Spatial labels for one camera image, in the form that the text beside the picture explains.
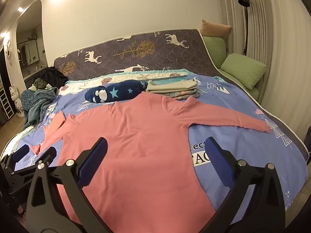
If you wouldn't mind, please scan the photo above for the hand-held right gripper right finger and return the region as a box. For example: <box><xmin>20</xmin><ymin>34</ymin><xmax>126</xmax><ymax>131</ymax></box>
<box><xmin>205</xmin><ymin>136</ymin><xmax>286</xmax><ymax>233</ymax></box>

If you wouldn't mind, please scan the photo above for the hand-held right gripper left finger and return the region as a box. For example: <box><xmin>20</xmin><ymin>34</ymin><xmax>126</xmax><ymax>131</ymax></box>
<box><xmin>25</xmin><ymin>137</ymin><xmax>108</xmax><ymax>233</ymax></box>

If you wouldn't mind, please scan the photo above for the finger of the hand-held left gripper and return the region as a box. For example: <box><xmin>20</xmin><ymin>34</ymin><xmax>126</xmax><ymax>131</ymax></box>
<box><xmin>5</xmin><ymin>144</ymin><xmax>31</xmax><ymax>168</ymax></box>
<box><xmin>34</xmin><ymin>148</ymin><xmax>58</xmax><ymax>169</ymax></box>

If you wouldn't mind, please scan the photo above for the pink long-sleeved shirt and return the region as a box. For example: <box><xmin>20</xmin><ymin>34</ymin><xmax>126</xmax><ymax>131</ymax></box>
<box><xmin>30</xmin><ymin>93</ymin><xmax>271</xmax><ymax>233</ymax></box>

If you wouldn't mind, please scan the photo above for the black clothes pile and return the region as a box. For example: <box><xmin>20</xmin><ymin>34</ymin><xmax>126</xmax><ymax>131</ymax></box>
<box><xmin>40</xmin><ymin>67</ymin><xmax>68</xmax><ymax>88</ymax></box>

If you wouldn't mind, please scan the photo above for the blue printed blanket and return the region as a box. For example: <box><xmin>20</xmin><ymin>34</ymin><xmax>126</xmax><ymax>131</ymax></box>
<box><xmin>15</xmin><ymin>74</ymin><xmax>308</xmax><ymax>224</ymax></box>

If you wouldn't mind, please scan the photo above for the white ladder rack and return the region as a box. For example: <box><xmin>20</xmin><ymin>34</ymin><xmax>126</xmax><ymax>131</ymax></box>
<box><xmin>0</xmin><ymin>86</ymin><xmax>14</xmax><ymax>120</ymax></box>

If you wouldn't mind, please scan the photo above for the teal fleece blanket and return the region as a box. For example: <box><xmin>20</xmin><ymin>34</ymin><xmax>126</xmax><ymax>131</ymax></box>
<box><xmin>21</xmin><ymin>87</ymin><xmax>57</xmax><ymax>129</ymax></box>

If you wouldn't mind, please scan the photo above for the navy star-patterned rolled blanket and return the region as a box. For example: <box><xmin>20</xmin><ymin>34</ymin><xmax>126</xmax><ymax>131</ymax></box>
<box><xmin>85</xmin><ymin>80</ymin><xmax>149</xmax><ymax>103</ymax></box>

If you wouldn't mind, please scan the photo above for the grey striped garment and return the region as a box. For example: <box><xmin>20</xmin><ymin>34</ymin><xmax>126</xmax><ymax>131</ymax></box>
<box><xmin>33</xmin><ymin>78</ymin><xmax>50</xmax><ymax>89</ymax></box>

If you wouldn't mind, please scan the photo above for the floral folded garment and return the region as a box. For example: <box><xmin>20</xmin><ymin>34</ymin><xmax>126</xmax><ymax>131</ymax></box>
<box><xmin>165</xmin><ymin>89</ymin><xmax>201</xmax><ymax>100</ymax></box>

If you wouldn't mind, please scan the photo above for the beige folded garment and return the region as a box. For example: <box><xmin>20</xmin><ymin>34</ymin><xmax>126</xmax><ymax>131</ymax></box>
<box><xmin>146</xmin><ymin>79</ymin><xmax>198</xmax><ymax>93</ymax></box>

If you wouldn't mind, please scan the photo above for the green square cushion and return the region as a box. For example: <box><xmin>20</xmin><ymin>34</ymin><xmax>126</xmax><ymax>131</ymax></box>
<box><xmin>221</xmin><ymin>53</ymin><xmax>266</xmax><ymax>89</ymax></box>
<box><xmin>202</xmin><ymin>36</ymin><xmax>227</xmax><ymax>68</ymax></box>

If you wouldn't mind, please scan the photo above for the teal folded cloth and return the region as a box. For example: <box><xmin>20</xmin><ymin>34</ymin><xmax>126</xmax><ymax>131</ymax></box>
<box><xmin>148</xmin><ymin>76</ymin><xmax>189</xmax><ymax>81</ymax></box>

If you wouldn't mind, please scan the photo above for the deer print bed mattress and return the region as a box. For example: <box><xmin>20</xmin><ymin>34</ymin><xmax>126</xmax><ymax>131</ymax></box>
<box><xmin>53</xmin><ymin>29</ymin><xmax>311</xmax><ymax>175</ymax></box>

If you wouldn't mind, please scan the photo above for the tan pillow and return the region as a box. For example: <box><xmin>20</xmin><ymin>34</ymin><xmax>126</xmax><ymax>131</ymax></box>
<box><xmin>200</xmin><ymin>19</ymin><xmax>232</xmax><ymax>38</ymax></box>

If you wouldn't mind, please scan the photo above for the white pleated curtain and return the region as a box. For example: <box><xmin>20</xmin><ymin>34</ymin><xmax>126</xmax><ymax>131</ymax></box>
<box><xmin>216</xmin><ymin>0</ymin><xmax>311</xmax><ymax>127</ymax></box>

